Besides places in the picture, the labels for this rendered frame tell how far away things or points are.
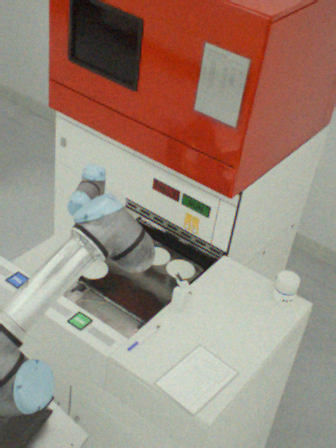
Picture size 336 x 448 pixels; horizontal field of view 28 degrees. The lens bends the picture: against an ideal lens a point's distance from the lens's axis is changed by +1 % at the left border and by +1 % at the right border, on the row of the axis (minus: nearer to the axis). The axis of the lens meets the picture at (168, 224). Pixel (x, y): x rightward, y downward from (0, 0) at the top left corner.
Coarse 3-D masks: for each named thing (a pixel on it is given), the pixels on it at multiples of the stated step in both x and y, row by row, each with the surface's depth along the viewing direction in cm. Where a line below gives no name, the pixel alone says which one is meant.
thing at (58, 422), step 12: (48, 420) 186; (60, 420) 187; (72, 420) 187; (36, 432) 183; (48, 432) 183; (60, 432) 184; (72, 432) 184; (84, 432) 185; (36, 444) 180; (48, 444) 180; (60, 444) 181; (72, 444) 181
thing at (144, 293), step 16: (176, 256) 237; (112, 272) 226; (128, 272) 227; (144, 272) 228; (160, 272) 229; (96, 288) 219; (112, 288) 220; (128, 288) 221; (144, 288) 221; (160, 288) 222; (128, 304) 214; (144, 304) 215; (160, 304) 216
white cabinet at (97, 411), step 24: (48, 360) 209; (288, 360) 224; (72, 384) 207; (264, 384) 209; (72, 408) 213; (96, 408) 204; (120, 408) 196; (264, 408) 227; (96, 432) 210; (120, 432) 201; (144, 432) 194; (240, 432) 210; (264, 432) 248
